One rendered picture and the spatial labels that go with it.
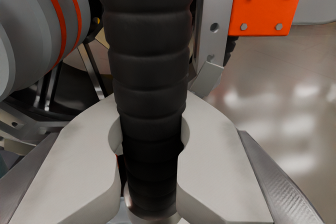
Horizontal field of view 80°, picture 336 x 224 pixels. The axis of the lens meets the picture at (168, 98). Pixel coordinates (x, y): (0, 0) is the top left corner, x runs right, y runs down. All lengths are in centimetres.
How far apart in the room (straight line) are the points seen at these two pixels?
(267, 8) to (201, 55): 11
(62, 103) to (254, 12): 45
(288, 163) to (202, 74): 109
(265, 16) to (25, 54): 29
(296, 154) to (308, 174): 14
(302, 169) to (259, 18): 112
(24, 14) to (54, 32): 3
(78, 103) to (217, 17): 39
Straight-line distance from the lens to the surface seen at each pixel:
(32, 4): 23
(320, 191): 130
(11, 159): 81
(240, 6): 31
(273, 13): 33
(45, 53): 24
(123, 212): 78
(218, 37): 31
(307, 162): 142
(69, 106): 54
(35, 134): 49
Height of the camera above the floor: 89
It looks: 31 degrees down
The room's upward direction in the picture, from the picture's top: straight up
